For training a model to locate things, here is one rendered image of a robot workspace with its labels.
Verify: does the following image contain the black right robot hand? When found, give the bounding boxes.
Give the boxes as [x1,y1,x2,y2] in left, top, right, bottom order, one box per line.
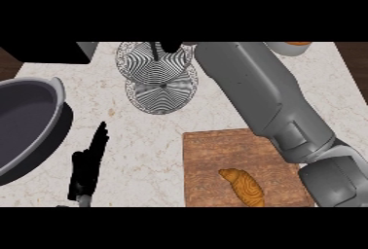
[159,41,185,54]

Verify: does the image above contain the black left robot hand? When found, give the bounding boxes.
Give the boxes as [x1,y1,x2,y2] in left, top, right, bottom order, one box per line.
[66,121,111,202]

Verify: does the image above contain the brown wooden cutting board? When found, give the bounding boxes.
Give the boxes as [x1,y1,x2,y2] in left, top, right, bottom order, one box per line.
[182,127,316,208]

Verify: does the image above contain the orange-brown eggplant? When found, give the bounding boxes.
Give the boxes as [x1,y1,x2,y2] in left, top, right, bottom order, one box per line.
[217,167,266,208]

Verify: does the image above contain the dark grey pot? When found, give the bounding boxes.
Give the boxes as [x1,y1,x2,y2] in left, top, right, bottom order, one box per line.
[0,76,68,178]

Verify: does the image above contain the grey bowl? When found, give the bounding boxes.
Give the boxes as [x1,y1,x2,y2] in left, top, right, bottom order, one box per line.
[264,41,312,57]

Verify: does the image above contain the black appliance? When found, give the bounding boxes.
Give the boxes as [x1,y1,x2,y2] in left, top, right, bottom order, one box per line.
[0,41,100,65]

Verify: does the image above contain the tiered wire basket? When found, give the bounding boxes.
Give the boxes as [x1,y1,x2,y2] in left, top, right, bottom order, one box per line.
[115,41,199,116]

